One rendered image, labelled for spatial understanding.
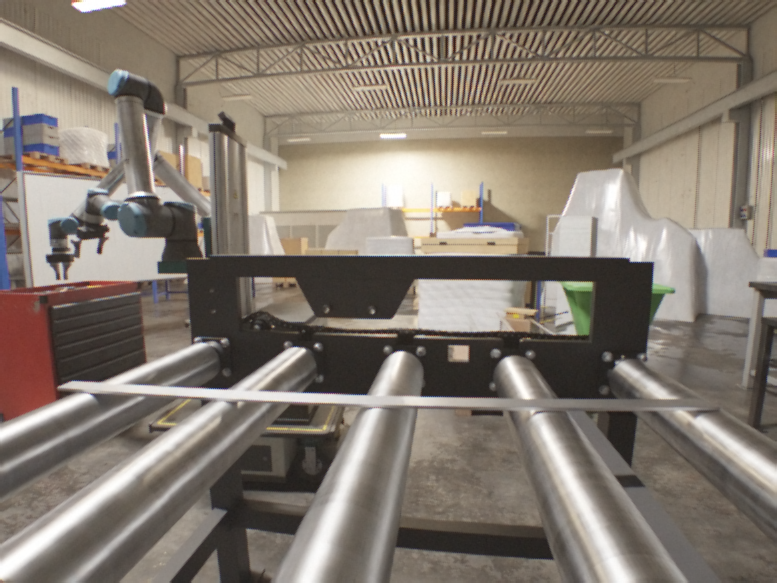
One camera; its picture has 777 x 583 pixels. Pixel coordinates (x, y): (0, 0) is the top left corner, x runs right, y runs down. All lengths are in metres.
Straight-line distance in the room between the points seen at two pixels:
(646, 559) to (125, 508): 0.55
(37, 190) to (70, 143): 7.26
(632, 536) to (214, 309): 1.16
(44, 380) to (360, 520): 2.52
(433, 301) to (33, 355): 3.58
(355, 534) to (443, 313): 4.16
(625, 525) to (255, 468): 1.81
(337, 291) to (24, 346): 2.14
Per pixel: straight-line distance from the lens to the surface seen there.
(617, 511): 0.53
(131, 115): 2.08
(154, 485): 0.61
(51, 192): 5.31
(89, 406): 0.92
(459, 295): 4.43
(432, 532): 1.37
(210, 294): 1.28
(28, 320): 2.83
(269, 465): 2.09
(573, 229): 4.63
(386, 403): 0.71
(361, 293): 1.10
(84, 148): 12.20
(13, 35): 12.73
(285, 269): 1.15
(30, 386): 2.95
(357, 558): 0.44
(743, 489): 0.75
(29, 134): 11.71
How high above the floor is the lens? 1.20
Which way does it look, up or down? 7 degrees down
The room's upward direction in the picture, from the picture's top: straight up
